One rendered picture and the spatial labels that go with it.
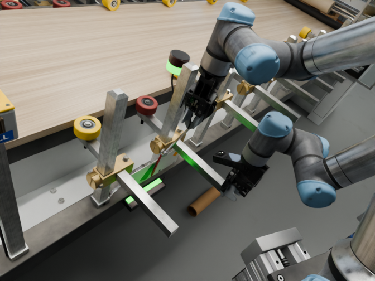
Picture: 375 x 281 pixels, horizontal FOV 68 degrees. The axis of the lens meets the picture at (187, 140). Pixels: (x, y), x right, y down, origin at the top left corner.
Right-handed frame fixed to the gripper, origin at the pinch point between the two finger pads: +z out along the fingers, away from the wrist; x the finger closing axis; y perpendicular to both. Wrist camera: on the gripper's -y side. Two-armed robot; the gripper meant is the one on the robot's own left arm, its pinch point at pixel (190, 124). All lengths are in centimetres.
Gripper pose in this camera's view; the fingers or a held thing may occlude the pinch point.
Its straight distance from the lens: 83.3
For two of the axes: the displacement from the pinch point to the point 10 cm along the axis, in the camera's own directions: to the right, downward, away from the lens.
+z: -3.2, 6.9, 6.5
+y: -3.5, 5.5, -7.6
